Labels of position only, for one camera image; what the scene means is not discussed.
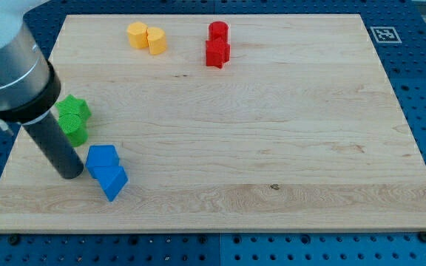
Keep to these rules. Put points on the red star block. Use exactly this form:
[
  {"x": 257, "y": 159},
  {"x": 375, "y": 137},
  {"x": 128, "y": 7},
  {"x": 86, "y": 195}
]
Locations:
[{"x": 217, "y": 53}]

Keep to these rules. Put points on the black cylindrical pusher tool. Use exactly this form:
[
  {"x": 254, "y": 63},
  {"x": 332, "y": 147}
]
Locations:
[{"x": 54, "y": 144}]

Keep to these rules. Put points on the wooden board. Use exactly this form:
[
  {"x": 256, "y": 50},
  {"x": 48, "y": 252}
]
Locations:
[{"x": 300, "y": 131}]

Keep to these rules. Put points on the red cylinder block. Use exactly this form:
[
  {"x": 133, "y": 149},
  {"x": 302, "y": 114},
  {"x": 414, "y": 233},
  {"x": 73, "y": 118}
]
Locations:
[{"x": 219, "y": 30}]

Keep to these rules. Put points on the blue cube block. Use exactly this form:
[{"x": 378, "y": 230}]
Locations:
[{"x": 101, "y": 156}]

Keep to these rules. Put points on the blue triangle block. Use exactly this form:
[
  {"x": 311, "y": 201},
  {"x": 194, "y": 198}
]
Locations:
[{"x": 111, "y": 179}]

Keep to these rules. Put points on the green star block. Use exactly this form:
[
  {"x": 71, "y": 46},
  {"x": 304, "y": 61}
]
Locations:
[{"x": 72, "y": 105}]

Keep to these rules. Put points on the yellow hexagon block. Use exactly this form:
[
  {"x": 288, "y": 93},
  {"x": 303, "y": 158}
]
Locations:
[{"x": 137, "y": 35}]

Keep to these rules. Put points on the white fiducial marker tag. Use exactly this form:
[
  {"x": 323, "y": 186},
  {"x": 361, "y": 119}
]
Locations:
[{"x": 385, "y": 35}]

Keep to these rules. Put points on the yellow cylinder block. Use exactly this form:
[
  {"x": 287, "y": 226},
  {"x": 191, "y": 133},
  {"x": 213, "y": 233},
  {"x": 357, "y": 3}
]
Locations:
[{"x": 157, "y": 42}]

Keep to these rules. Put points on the green cylinder block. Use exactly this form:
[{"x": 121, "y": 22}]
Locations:
[{"x": 74, "y": 128}]

